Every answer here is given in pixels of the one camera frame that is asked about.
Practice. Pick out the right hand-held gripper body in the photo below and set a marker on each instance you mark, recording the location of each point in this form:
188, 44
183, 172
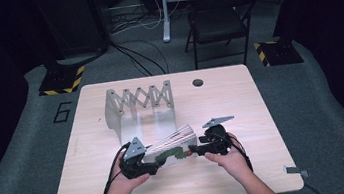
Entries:
217, 138

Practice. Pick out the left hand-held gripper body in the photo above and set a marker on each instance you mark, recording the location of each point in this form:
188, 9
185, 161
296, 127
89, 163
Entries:
135, 165

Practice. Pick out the white caterpillar picture book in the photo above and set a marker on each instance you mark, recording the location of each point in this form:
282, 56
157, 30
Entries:
174, 145

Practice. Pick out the person's left hand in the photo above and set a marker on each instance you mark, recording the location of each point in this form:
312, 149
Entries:
122, 185

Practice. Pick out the person's right hand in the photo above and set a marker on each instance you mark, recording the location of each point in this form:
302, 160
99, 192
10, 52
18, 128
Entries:
234, 164

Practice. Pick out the grey expandable metal book rack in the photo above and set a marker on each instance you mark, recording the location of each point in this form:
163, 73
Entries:
139, 109

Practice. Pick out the grey tape strip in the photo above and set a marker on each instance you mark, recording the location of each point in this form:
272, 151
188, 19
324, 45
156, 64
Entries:
296, 171

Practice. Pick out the black striped stand base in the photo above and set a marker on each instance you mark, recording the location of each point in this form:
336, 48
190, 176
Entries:
62, 81
277, 53

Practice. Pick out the black folding chair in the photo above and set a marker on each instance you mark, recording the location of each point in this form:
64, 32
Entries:
219, 25

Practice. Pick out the white desk leg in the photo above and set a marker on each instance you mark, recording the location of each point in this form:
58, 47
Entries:
164, 14

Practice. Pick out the black cabinet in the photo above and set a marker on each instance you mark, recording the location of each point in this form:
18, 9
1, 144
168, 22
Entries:
72, 22

